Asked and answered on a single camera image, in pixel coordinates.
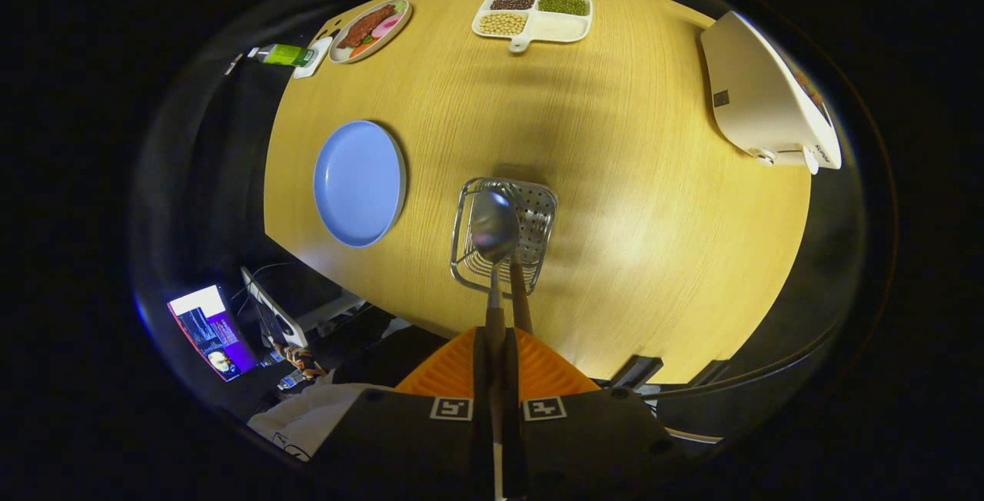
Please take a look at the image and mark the white stand device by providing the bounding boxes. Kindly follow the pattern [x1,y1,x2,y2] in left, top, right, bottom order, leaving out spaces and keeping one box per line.
[241,267,308,348]

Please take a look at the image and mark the plate of steak and vegetables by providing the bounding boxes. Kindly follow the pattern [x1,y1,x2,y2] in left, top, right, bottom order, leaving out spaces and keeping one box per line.
[328,0,413,65]

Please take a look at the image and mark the lit computer monitor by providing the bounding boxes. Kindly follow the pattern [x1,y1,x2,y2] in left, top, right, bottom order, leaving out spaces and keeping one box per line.
[168,284,259,383]

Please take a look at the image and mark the white square coaster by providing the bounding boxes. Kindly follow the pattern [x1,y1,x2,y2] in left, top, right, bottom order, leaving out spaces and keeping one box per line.
[293,36,334,79]

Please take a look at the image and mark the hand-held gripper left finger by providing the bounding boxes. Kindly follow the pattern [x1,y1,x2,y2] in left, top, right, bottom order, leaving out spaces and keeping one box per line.
[307,327,494,501]

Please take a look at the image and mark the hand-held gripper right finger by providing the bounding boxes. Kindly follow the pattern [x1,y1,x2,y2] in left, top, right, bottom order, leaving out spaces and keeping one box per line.
[501,327,690,501]

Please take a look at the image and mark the white divided tray of beans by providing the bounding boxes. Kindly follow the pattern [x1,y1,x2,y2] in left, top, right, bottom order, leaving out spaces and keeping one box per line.
[471,0,593,53]

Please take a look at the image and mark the metal spoon with brown handle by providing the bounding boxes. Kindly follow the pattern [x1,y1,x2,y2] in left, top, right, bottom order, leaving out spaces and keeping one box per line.
[470,190,521,501]

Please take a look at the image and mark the perforated metal basket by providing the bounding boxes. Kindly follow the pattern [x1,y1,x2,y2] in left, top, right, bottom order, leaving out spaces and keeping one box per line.
[450,177,557,298]

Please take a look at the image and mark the blue round plate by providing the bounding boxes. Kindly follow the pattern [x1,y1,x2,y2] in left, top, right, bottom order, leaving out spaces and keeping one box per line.
[313,120,407,248]

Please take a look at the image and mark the white cloth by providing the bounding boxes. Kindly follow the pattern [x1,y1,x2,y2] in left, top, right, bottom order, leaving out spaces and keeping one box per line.
[248,383,393,462]

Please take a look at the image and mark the white toaster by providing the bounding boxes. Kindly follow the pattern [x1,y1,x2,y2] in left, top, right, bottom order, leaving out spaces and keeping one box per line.
[700,11,843,175]

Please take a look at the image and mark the toast slice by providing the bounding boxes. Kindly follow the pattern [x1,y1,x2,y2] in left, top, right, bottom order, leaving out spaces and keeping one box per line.
[796,71,832,129]

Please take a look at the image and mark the black metal bar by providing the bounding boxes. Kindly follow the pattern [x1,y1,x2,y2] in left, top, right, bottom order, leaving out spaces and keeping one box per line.
[611,355,664,391]

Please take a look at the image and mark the green drink bottle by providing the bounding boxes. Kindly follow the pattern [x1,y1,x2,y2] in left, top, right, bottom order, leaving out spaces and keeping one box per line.
[247,44,317,68]

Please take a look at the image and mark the metal fork with brown handle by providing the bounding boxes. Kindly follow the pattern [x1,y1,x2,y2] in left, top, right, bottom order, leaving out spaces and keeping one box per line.
[460,249,534,336]

